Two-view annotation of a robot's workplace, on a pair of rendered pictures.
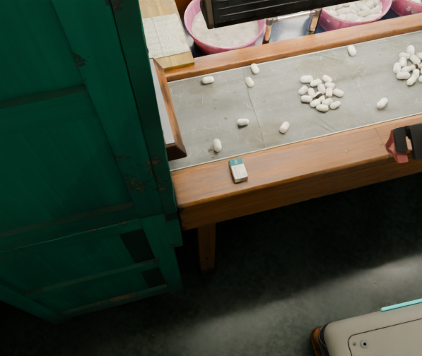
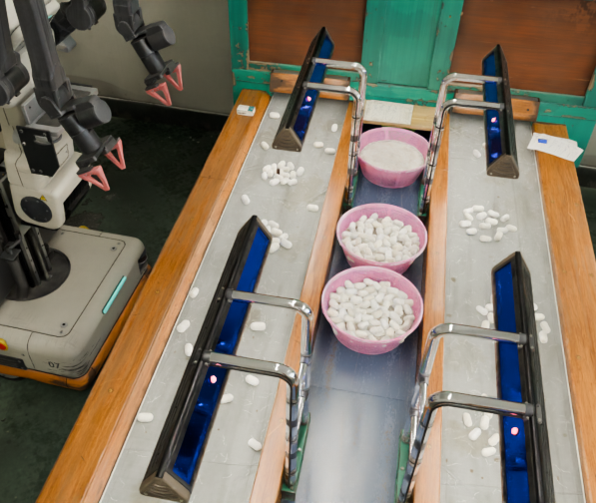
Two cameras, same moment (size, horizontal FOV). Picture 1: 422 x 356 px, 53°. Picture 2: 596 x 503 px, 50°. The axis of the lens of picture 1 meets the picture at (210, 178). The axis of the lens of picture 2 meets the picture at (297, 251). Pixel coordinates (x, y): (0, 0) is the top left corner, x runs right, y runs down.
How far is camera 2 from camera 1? 2.42 m
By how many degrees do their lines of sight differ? 62
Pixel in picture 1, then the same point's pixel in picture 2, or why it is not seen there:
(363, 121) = (239, 186)
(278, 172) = (231, 127)
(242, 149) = (264, 126)
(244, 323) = not seen: hidden behind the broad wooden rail
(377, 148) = (209, 173)
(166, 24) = (399, 117)
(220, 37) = (380, 152)
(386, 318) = (116, 269)
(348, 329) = (130, 245)
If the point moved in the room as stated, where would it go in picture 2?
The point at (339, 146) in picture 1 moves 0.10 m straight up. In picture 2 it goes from (226, 158) to (224, 132)
